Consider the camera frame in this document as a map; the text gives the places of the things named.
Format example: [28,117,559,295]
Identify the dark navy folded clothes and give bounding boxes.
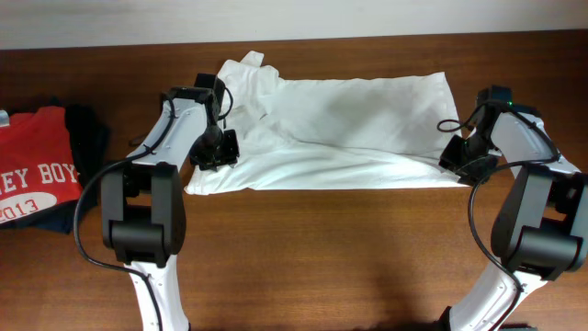
[1,101,109,234]

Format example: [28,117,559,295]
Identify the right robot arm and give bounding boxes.
[438,86,587,331]

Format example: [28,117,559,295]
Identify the red printed folded t-shirt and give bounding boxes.
[1,107,82,224]

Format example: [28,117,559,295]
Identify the white t-shirt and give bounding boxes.
[186,51,458,196]

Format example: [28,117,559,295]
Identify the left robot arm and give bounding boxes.
[100,74,240,330]

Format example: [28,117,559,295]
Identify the grey folded garment edge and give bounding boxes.
[0,109,10,128]

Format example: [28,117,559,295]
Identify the left black cable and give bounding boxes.
[73,86,235,331]

